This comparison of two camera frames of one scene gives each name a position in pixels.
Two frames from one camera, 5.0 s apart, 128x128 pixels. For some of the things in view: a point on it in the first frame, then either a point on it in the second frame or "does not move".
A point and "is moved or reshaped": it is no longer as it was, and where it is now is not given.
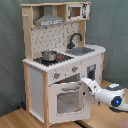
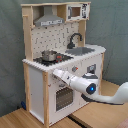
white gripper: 93,85 to 64,75
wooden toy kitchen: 57,59 does not move
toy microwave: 78,12 does not move
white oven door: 67,102 is moved or reshaped
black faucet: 71,45 does not move
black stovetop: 60,58 does not move
